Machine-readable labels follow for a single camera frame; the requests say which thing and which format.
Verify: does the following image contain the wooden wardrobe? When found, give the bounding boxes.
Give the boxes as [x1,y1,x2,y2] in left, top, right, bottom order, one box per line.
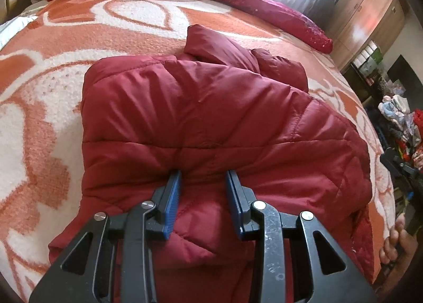
[325,0,407,72]

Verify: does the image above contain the stacked storage boxes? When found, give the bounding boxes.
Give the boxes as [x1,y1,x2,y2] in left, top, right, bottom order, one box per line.
[352,40,385,75]

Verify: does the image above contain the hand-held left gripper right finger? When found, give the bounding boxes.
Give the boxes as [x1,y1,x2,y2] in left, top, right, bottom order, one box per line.
[225,170,379,303]

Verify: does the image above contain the pile of colourful clothes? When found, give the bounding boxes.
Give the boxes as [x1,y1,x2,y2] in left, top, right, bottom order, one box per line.
[378,89,423,171]

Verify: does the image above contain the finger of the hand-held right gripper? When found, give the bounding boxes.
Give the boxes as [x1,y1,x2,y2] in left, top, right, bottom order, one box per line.
[379,148,415,176]

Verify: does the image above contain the hanging brown coat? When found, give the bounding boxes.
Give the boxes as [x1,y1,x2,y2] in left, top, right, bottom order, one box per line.
[310,0,335,27]

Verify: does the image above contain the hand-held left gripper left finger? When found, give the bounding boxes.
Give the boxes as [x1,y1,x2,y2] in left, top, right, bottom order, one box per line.
[28,170,183,303]

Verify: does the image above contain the dark red puffer jacket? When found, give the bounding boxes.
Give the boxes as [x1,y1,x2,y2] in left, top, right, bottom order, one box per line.
[48,24,377,303]

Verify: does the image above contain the orange white patterned blanket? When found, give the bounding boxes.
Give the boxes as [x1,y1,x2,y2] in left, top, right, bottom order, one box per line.
[0,0,397,303]

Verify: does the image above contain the person's right hand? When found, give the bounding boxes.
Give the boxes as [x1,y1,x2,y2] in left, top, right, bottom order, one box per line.
[379,214,419,265]

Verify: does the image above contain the black panel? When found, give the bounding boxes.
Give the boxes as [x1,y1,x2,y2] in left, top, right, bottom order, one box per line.
[387,54,423,92]

